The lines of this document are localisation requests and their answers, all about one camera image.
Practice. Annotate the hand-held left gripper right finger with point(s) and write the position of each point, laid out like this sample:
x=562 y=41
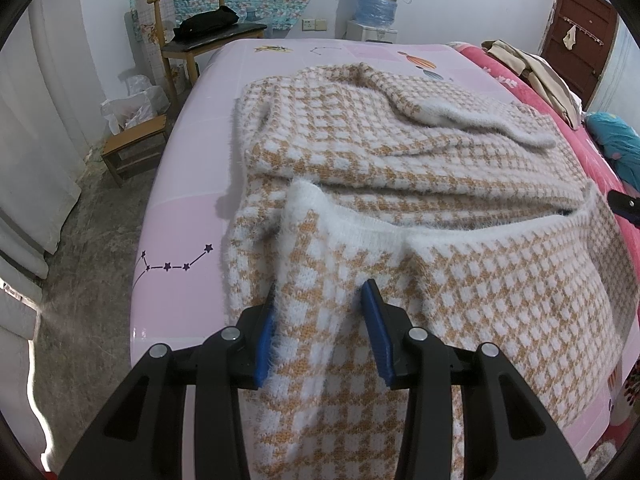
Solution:
x=377 y=340

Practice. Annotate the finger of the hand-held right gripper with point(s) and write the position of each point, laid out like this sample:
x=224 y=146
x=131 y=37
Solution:
x=625 y=204

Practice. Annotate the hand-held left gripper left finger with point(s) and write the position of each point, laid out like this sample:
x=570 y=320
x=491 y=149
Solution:
x=257 y=352

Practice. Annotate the beige white checked coat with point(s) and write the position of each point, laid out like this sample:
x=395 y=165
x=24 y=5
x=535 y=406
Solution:
x=450 y=210

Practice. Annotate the beige clothes pile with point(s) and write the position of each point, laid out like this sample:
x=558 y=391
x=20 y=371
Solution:
x=542 y=77

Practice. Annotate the white door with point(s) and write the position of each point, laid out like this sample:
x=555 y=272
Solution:
x=620 y=75

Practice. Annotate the pink printed glossy sheet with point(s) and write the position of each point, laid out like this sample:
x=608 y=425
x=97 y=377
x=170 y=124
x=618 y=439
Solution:
x=175 y=220

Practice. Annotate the small white hanging cloth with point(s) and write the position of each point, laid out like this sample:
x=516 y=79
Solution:
x=569 y=37

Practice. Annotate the brown wooden door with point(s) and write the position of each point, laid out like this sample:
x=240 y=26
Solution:
x=582 y=30

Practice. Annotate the small wooden stool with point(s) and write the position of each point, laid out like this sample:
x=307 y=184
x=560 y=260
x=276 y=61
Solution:
x=135 y=140

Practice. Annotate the clear plastic bag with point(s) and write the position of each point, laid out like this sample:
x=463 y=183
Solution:
x=132 y=102

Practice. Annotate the white water dispenser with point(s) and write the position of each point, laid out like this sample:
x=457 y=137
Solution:
x=370 y=34

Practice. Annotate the wooden chair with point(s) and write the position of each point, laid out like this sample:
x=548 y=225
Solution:
x=210 y=45

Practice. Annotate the white curtain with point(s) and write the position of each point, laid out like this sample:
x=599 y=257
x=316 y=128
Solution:
x=35 y=135

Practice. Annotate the black cloth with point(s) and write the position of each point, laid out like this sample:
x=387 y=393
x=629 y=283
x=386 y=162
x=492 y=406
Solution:
x=207 y=22

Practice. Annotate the wall socket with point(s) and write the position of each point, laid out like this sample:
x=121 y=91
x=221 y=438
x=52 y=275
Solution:
x=314 y=25

